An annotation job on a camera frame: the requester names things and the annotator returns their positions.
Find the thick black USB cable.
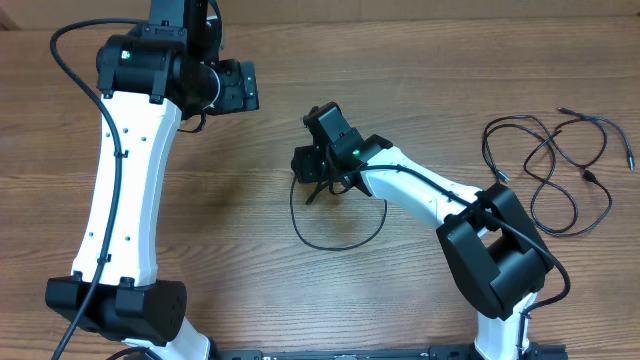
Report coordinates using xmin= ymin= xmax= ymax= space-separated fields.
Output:
xmin=288 ymin=174 xmax=389 ymax=252

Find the thin black USB cable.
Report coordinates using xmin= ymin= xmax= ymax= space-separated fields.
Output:
xmin=480 ymin=113 xmax=614 ymax=238

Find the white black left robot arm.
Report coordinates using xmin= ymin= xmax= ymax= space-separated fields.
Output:
xmin=45 ymin=1 xmax=259 ymax=359

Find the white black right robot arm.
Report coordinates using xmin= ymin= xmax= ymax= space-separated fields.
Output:
xmin=291 ymin=102 xmax=568 ymax=359

